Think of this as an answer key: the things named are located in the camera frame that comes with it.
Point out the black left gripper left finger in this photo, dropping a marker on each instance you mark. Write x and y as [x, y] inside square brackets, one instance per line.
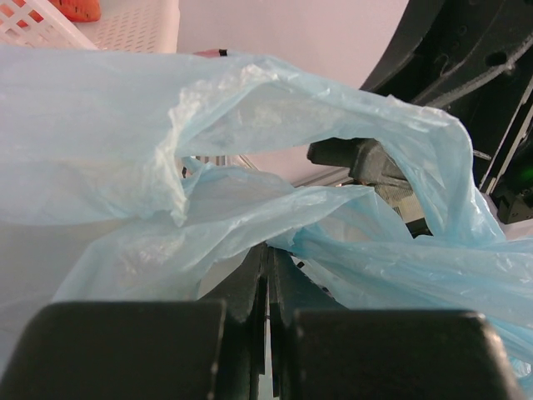
[241, 359]

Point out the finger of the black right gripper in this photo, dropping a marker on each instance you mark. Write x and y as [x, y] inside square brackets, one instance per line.
[369, 164]

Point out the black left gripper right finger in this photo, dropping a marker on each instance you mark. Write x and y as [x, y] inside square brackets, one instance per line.
[290, 290]

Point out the fake watermelon slice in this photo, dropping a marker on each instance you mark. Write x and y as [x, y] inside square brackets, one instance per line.
[79, 11]

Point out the light blue plastic bag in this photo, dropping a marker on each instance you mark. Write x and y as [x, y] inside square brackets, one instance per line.
[103, 196]

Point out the white plastic fruit basket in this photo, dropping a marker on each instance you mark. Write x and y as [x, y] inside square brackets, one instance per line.
[130, 26]

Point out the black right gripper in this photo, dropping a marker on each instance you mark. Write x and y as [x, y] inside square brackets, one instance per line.
[472, 59]

